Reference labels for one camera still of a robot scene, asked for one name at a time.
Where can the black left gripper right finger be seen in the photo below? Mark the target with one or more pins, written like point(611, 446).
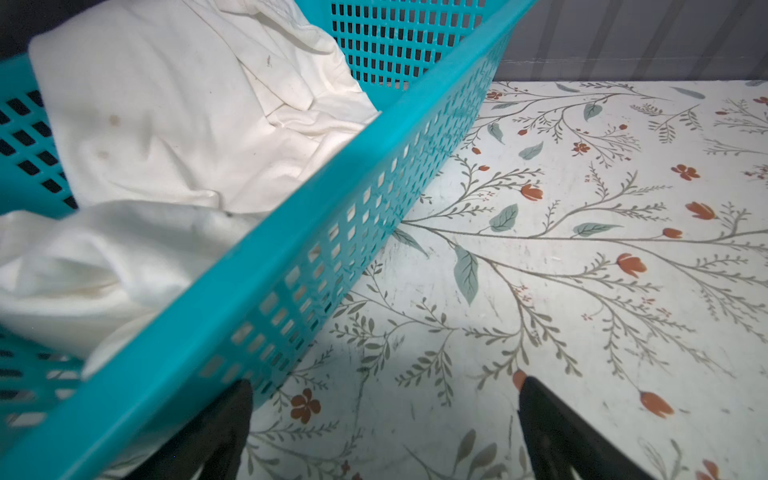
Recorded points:
point(562, 445)

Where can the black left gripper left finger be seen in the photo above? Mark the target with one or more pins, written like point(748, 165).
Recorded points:
point(210, 445)

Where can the white t shirt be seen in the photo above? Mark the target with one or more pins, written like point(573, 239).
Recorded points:
point(181, 125)

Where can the teal plastic laundry basket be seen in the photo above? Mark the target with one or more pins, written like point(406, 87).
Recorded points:
point(427, 66)

